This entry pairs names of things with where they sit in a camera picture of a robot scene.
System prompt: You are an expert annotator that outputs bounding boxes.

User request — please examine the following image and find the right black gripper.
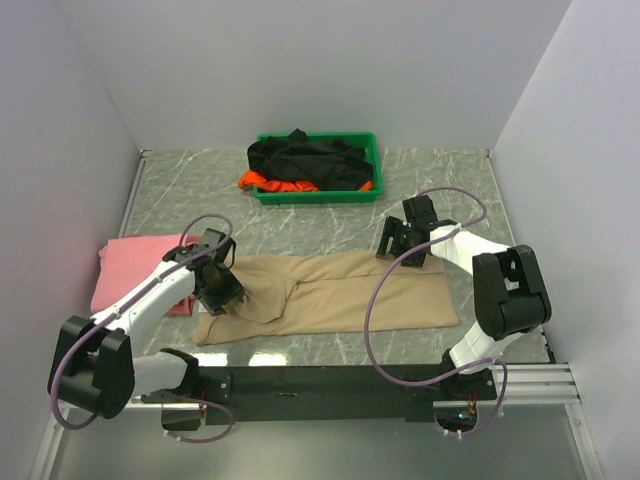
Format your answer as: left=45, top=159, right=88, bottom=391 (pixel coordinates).
left=376, top=216, right=427, bottom=269

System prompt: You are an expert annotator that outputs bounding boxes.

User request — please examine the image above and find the beige t shirt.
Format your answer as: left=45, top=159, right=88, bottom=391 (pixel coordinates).
left=193, top=252, right=459, bottom=346

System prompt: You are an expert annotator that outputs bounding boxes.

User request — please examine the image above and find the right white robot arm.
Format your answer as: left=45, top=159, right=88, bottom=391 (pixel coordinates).
left=372, top=192, right=552, bottom=399

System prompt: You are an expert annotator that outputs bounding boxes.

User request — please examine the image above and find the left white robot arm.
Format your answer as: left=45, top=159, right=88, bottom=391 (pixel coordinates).
left=47, top=229, right=244, bottom=419

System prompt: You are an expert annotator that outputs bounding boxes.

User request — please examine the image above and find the green plastic bin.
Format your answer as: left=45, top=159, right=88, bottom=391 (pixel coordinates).
left=251, top=131, right=384, bottom=206

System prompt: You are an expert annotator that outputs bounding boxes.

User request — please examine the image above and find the black t shirt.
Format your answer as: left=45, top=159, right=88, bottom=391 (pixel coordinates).
left=244, top=129, right=373, bottom=181

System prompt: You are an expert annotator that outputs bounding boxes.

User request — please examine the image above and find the light pink folded t shirt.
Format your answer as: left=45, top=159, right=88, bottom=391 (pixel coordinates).
left=90, top=234, right=180, bottom=313

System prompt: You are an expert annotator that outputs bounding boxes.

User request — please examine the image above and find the orange t shirt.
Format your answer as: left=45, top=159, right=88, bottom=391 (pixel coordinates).
left=237, top=170, right=374, bottom=193

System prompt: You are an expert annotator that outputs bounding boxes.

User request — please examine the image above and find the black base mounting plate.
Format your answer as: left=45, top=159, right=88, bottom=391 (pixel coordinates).
left=142, top=365, right=497, bottom=422

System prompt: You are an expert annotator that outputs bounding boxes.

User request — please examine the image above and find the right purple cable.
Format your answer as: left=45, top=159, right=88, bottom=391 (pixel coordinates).
left=363, top=187, right=509, bottom=437

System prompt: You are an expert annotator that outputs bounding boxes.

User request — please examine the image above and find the aluminium rail frame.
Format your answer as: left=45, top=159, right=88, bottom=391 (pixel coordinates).
left=31, top=148, right=602, bottom=479

